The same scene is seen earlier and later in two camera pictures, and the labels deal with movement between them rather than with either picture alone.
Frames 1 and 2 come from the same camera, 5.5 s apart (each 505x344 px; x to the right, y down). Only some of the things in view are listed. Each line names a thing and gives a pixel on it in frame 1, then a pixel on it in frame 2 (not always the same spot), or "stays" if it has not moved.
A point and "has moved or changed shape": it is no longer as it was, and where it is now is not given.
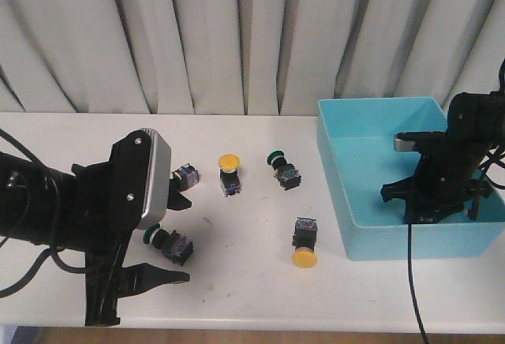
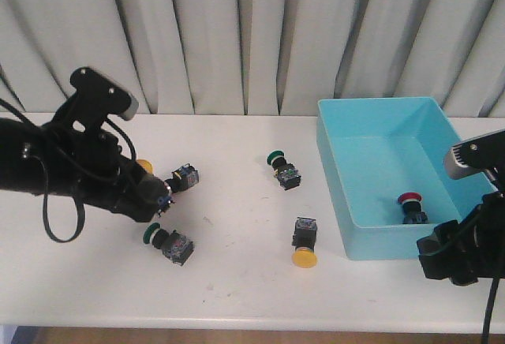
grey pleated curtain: x=245 y=39 stays
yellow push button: x=229 y=164 has moved or changed shape
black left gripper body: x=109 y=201 → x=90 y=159
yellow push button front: x=304 y=255 stays
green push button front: x=173 y=244 stays
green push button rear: x=284 y=171 stays
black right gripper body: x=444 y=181 → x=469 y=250
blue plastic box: x=357 y=138 stays
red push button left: x=186 y=177 stays
